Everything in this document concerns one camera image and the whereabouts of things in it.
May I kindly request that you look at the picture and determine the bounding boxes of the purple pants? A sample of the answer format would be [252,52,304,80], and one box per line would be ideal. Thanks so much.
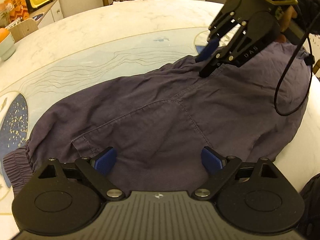
[2,41,312,195]

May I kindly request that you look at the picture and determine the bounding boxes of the white side cabinet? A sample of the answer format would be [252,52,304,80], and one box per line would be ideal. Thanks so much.
[32,0,64,29]

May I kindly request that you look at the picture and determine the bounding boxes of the person's right forearm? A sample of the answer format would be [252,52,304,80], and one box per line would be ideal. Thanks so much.
[287,0,320,34]

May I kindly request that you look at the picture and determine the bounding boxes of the orange egg-shaped toy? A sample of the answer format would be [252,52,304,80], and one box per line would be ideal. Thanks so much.
[0,27,11,43]

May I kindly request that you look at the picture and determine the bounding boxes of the person's right hand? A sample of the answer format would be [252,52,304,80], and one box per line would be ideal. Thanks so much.
[275,5,295,43]

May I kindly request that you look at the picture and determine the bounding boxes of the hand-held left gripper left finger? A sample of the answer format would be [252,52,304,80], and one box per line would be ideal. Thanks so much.
[37,147,126,201]

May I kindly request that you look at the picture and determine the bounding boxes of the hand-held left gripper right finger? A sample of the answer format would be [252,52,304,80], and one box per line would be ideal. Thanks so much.
[192,146,279,201]

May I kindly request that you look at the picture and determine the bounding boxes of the pink garment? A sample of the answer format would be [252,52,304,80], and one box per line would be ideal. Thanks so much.
[110,0,153,5]

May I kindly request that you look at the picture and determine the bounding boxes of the orange snack bag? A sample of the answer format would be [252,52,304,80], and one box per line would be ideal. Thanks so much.
[0,0,27,28]

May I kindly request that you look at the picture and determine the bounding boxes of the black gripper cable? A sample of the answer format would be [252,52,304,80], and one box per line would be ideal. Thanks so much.
[274,12,320,117]

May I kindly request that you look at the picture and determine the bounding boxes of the pale green cup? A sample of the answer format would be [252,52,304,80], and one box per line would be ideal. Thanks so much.
[0,31,17,62]

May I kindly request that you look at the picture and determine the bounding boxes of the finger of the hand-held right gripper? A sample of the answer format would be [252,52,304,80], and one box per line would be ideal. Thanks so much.
[199,22,250,78]
[195,11,237,63]

